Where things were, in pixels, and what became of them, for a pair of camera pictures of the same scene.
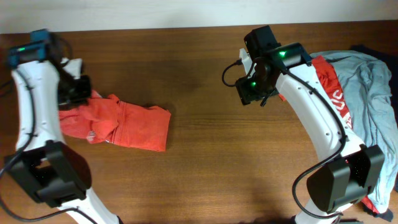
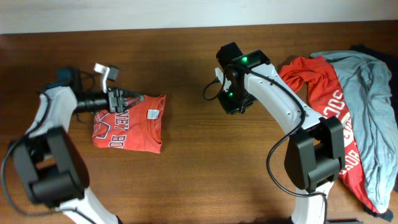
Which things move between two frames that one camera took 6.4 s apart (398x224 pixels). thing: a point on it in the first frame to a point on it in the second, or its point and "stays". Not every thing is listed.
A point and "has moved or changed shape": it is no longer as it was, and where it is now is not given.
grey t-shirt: (365, 81) stays
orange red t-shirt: (108, 119) has moved or changed shape
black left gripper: (81, 100) to (116, 104)
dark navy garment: (391, 61) stays
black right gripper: (245, 93) to (231, 107)
